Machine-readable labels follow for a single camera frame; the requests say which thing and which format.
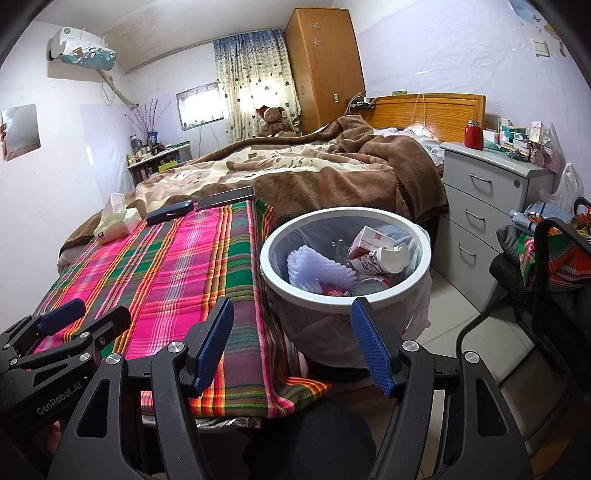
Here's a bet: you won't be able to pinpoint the brown patterned blanket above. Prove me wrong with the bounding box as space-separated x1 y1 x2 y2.
58 115 448 259

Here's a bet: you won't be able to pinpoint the wrapped air conditioner pipe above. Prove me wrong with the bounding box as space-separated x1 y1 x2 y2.
99 69 139 109

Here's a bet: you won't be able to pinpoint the person's leg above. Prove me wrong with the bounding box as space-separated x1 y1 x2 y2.
242 399 377 480

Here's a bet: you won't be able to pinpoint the silver wall poster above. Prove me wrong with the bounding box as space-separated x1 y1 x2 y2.
0 104 42 162

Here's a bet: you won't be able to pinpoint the patterned window curtain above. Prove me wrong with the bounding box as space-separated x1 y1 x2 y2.
213 30 302 141

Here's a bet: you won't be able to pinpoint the small window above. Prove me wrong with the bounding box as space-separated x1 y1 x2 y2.
175 82 225 131

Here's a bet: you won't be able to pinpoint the patterned paper cup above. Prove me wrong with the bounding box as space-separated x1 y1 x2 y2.
358 242 411 275

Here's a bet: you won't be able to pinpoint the sea animal wall stickers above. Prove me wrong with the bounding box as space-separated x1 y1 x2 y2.
508 0 571 58

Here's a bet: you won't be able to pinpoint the stack of small boxes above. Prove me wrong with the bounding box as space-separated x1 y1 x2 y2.
482 117 561 164

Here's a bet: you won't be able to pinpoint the green tissue pack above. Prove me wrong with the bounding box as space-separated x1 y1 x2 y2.
93 193 141 244

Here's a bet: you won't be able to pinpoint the white foam fruit net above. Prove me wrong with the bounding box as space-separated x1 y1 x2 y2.
287 246 357 294

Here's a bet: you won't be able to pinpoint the black smartphone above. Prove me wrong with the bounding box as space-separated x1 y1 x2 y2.
198 185 256 210

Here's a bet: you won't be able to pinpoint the black chair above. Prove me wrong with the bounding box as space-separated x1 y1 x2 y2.
457 198 591 462

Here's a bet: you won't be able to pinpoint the wooden wardrobe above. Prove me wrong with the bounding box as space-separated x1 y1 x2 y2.
284 7 366 136

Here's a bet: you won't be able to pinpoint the white plastic bag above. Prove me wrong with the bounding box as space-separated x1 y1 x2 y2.
549 161 586 213

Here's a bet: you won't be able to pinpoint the red and white carton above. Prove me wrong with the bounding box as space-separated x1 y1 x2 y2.
347 225 399 259

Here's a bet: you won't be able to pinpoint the pink green plaid tablecloth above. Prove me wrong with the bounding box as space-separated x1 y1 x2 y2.
34 198 331 418

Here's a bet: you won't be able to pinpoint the wooden bed headboard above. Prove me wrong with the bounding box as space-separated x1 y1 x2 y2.
369 93 488 141

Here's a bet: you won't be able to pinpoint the black remote control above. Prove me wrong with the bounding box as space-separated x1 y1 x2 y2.
145 200 195 226

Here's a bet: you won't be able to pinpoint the shelf with bottles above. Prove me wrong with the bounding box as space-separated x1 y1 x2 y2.
127 141 192 185

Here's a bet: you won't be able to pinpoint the grey drawer nightstand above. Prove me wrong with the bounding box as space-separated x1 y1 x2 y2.
438 141 555 312

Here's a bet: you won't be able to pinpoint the blue vase with branches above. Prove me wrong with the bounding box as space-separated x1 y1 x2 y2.
127 99 171 148

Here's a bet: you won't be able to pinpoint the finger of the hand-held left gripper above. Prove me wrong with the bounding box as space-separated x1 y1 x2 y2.
13 305 132 377
0 298 87 358

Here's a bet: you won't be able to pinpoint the white round trash bin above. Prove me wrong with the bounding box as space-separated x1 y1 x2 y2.
260 208 432 370

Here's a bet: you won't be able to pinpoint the colourful striped cloth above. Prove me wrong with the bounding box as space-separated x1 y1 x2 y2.
519 226 591 291

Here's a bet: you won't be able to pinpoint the pale floral pillow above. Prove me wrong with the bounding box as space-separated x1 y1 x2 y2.
374 127 446 167

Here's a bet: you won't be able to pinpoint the white charging cable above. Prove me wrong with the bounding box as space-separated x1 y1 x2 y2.
413 92 437 137

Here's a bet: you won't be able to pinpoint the red jar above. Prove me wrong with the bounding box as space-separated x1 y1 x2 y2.
464 120 484 149

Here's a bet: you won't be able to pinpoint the teddy bear with red hat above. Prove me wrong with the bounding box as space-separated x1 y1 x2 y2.
256 105 296 138

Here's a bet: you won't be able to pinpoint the covered wall air conditioner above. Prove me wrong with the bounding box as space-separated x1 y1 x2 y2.
48 27 117 71

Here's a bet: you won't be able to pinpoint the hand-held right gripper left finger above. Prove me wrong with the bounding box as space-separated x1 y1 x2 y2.
48 296 236 480

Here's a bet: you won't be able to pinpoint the red cartoon print can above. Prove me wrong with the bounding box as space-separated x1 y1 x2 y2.
352 276 393 297

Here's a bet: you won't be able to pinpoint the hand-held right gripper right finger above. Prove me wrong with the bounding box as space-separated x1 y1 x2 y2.
349 296 536 480

